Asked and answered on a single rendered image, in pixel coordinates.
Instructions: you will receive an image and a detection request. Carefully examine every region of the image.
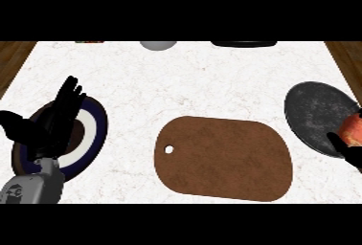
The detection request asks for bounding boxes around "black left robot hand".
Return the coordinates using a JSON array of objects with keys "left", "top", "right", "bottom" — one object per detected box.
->
[{"left": 0, "top": 75, "right": 89, "bottom": 163}]

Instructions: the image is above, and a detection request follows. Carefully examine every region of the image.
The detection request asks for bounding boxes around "orange squash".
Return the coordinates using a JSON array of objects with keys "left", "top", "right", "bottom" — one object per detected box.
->
[{"left": 337, "top": 112, "right": 362, "bottom": 148}]

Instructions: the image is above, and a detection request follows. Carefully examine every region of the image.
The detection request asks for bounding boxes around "blue and white plate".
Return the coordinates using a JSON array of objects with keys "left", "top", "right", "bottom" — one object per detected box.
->
[{"left": 11, "top": 96, "right": 111, "bottom": 184}]

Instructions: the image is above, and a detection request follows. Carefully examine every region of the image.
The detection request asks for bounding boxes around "grey round bowl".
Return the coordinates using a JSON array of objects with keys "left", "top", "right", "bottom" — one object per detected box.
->
[{"left": 139, "top": 40, "right": 179, "bottom": 52}]

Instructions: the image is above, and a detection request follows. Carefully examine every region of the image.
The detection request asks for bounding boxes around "dark grey pan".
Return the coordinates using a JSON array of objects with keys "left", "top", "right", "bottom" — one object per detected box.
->
[{"left": 283, "top": 81, "right": 362, "bottom": 160}]

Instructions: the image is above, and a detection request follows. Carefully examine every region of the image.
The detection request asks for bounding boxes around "brown wooden cutting board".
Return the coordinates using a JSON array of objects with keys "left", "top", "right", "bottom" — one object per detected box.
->
[{"left": 154, "top": 115, "right": 294, "bottom": 203}]

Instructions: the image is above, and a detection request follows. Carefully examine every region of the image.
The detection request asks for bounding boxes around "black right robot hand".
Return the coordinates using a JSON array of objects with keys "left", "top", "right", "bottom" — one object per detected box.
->
[{"left": 325, "top": 108, "right": 362, "bottom": 174}]

